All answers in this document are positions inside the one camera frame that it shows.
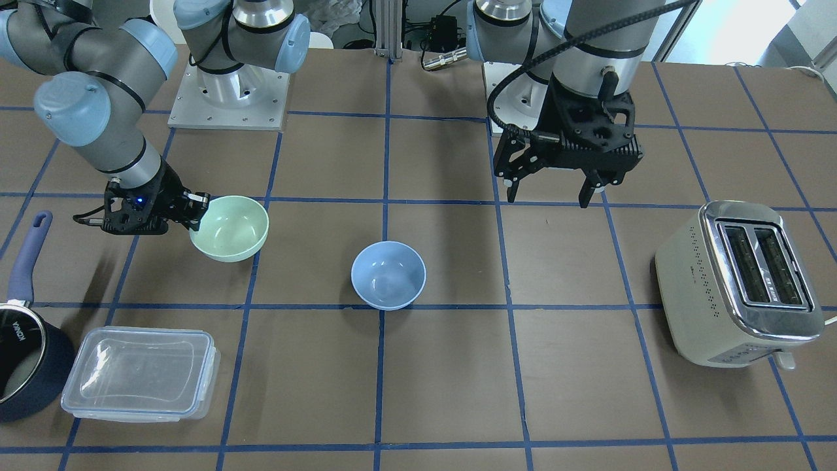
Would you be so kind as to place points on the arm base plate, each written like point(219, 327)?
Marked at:
point(521, 101)
point(250, 98)

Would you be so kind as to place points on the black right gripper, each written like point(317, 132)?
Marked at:
point(167, 190)

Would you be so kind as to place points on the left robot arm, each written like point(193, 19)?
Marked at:
point(597, 37)

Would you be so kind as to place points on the blue bowl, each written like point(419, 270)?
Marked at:
point(388, 275)

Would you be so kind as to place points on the aluminium frame post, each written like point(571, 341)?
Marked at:
point(388, 28)

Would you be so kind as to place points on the clear plastic food container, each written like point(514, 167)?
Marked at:
point(142, 375)

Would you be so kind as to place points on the silver cable connector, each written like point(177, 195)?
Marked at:
point(445, 59)

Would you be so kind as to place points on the dark blue saucepan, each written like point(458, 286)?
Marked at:
point(36, 357)

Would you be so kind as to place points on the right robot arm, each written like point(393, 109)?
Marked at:
point(100, 82)

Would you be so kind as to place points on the green bowl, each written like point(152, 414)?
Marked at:
point(234, 228)

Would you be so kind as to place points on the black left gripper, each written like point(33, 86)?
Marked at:
point(548, 118)

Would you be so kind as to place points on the cream toaster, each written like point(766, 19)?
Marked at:
point(734, 288)

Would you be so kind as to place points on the black power adapter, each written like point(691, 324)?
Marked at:
point(443, 33)

